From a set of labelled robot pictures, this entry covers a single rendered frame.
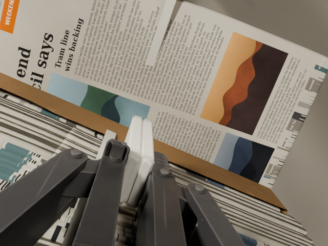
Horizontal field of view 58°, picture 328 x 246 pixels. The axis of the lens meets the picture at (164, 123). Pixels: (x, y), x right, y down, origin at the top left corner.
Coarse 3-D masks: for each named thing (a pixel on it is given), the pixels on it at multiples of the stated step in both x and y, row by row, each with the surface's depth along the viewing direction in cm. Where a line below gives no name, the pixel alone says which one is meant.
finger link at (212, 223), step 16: (192, 192) 14; (208, 192) 15; (192, 208) 14; (208, 208) 13; (208, 224) 12; (224, 224) 13; (192, 240) 13; (208, 240) 12; (224, 240) 11; (240, 240) 12
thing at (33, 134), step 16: (0, 96) 23; (16, 96) 25; (0, 112) 20; (16, 112) 21; (32, 112) 23; (48, 112) 25; (0, 128) 18; (16, 128) 20; (32, 128) 21; (48, 128) 22; (64, 128) 23; (0, 144) 18; (16, 144) 18; (32, 144) 19; (48, 144) 19; (0, 160) 16; (16, 160) 17; (32, 160) 17; (0, 176) 15; (16, 176) 16
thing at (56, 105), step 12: (0, 84) 25; (12, 84) 26; (24, 84) 28; (24, 96) 25; (36, 96) 26; (48, 96) 28; (48, 108) 25; (60, 108) 26; (72, 108) 28; (72, 120) 25
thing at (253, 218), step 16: (176, 176) 24; (192, 176) 26; (224, 192) 26; (240, 192) 29; (224, 208) 23; (240, 208) 24; (256, 208) 26; (272, 208) 28; (240, 224) 22; (256, 224) 23; (272, 224) 25; (288, 224) 26; (256, 240) 21; (272, 240) 22; (288, 240) 23; (304, 240) 25
